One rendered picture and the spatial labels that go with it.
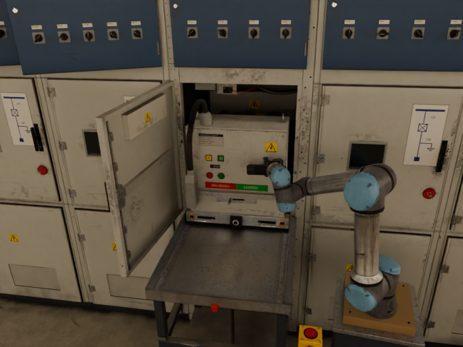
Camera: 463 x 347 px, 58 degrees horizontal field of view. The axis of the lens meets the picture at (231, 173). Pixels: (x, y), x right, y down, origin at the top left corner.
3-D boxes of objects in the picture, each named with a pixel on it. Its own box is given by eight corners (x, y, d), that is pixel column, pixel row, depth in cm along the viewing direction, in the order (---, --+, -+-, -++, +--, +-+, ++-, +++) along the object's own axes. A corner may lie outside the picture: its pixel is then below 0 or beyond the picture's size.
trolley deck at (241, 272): (291, 315, 170) (291, 303, 167) (146, 299, 179) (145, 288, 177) (295, 226, 230) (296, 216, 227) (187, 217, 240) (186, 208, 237)
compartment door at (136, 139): (114, 275, 187) (86, 116, 155) (173, 207, 241) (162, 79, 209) (127, 278, 185) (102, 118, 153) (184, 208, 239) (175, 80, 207)
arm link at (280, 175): (275, 191, 167) (270, 171, 165) (270, 185, 177) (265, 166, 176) (293, 186, 167) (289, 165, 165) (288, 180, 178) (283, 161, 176)
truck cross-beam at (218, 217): (288, 228, 214) (289, 218, 211) (186, 221, 222) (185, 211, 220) (289, 223, 218) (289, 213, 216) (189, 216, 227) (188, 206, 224)
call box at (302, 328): (320, 364, 147) (322, 343, 143) (297, 361, 148) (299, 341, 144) (320, 346, 154) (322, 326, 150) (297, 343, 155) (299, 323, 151)
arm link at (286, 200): (305, 204, 176) (300, 180, 174) (289, 214, 169) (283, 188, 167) (291, 204, 182) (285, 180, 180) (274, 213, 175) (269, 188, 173)
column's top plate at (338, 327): (414, 290, 191) (415, 286, 190) (424, 349, 161) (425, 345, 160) (336, 277, 199) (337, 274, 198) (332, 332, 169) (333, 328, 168)
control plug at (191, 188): (196, 208, 206) (193, 177, 199) (186, 208, 207) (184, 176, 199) (199, 201, 213) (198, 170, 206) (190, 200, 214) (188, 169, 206)
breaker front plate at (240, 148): (283, 220, 212) (286, 132, 192) (191, 213, 220) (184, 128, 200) (283, 219, 214) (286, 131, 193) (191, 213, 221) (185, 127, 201)
